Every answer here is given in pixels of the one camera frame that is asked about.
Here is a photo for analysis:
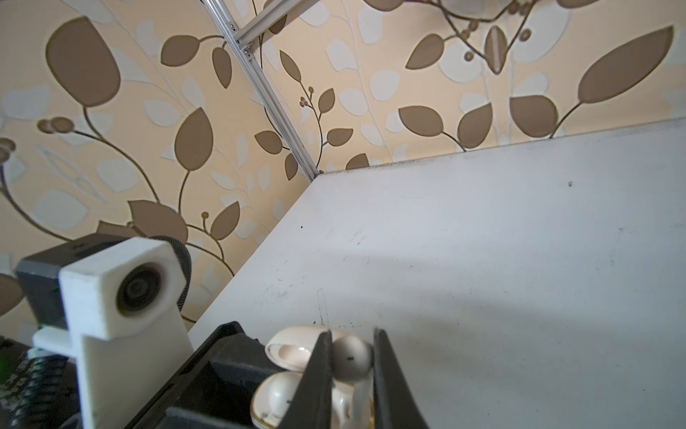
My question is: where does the cream earbud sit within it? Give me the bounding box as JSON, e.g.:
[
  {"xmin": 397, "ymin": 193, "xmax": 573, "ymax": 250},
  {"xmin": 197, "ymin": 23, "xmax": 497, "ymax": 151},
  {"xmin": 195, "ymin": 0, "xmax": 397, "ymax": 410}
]
[
  {"xmin": 268, "ymin": 372, "xmax": 302, "ymax": 419},
  {"xmin": 332, "ymin": 335, "xmax": 373, "ymax": 428}
]

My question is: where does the cream earbud charging case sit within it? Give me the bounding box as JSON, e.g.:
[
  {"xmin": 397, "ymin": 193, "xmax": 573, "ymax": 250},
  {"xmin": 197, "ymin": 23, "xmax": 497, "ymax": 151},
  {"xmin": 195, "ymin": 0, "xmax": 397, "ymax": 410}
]
[{"xmin": 250, "ymin": 325, "xmax": 373, "ymax": 428}]

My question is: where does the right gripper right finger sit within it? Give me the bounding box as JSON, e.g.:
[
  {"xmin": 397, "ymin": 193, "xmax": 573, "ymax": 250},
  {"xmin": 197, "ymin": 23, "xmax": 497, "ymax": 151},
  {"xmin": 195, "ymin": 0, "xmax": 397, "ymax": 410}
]
[{"xmin": 373, "ymin": 328, "xmax": 428, "ymax": 429}]

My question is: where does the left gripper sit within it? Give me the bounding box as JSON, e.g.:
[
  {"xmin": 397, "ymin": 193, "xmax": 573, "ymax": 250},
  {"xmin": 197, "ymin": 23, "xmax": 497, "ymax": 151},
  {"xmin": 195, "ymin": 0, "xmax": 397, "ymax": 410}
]
[{"xmin": 127, "ymin": 322, "xmax": 282, "ymax": 428}]

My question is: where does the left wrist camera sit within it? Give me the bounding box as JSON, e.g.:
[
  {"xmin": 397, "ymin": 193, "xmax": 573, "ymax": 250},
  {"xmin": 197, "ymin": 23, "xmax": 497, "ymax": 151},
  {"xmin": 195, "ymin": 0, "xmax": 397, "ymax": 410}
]
[{"xmin": 15, "ymin": 233, "xmax": 193, "ymax": 428}]

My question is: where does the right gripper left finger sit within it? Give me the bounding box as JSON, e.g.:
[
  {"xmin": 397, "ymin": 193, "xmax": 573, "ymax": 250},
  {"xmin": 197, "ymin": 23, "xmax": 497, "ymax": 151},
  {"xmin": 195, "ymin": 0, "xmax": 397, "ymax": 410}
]
[{"xmin": 278, "ymin": 331, "xmax": 333, "ymax": 429}]

